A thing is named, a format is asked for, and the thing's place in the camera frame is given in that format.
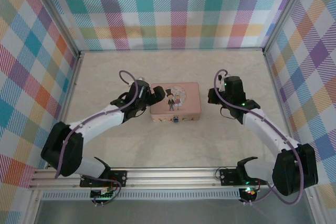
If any small red-lit circuit board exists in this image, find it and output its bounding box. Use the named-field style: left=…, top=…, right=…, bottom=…
left=240, top=186, right=257, bottom=196

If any slotted grey cable duct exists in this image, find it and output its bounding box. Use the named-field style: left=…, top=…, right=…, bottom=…
left=41, top=189, right=241, bottom=200

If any small green-lit circuit board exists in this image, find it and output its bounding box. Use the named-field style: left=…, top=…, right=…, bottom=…
left=90, top=189, right=114, bottom=199

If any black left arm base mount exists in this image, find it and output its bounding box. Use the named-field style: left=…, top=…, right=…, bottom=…
left=79, top=170, right=128, bottom=188

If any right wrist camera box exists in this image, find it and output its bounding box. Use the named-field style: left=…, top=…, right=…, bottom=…
left=217, top=72, right=228, bottom=91

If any pink cartoon couple tin box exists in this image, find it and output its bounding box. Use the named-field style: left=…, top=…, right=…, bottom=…
left=150, top=82, right=202, bottom=123

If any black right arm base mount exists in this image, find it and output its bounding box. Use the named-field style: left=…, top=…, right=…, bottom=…
left=218, top=167, right=264, bottom=187

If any aluminium frame post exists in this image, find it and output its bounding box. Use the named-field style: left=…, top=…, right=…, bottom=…
left=30, top=0, right=82, bottom=56
left=262, top=0, right=313, bottom=54

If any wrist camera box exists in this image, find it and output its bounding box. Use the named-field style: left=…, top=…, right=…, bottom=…
left=136, top=76, right=152, bottom=99
left=217, top=72, right=228, bottom=91

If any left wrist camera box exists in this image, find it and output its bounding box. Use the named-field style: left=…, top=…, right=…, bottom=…
left=136, top=76, right=152, bottom=99

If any aluminium mounting rail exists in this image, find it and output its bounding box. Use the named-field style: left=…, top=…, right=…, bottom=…
left=28, top=167, right=266, bottom=190

